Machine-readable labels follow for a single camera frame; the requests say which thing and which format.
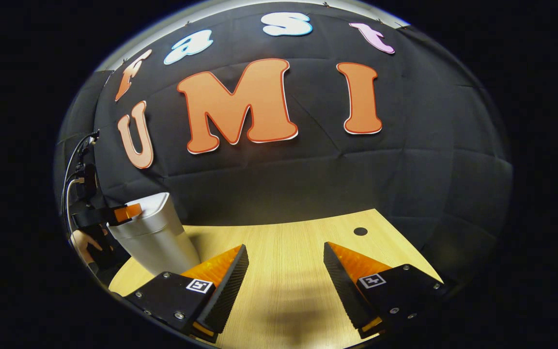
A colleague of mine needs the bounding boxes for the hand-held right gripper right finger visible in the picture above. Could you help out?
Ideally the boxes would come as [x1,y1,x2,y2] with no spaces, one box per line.
[324,241,448,339]

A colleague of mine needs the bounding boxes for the wooden desktop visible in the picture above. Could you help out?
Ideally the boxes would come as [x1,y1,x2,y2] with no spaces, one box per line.
[108,208,444,349]

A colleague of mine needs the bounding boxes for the black backdrop cloth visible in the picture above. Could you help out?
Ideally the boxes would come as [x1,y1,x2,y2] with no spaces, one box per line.
[54,2,514,291]

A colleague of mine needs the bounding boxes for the white desktop garbage bin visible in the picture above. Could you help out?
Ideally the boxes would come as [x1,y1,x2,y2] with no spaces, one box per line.
[107,192,201,277]

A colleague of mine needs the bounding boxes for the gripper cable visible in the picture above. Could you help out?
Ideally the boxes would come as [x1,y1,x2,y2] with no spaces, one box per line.
[61,133,96,223]

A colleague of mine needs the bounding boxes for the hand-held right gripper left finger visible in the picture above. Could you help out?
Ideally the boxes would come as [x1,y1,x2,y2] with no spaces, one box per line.
[124,244,250,343]

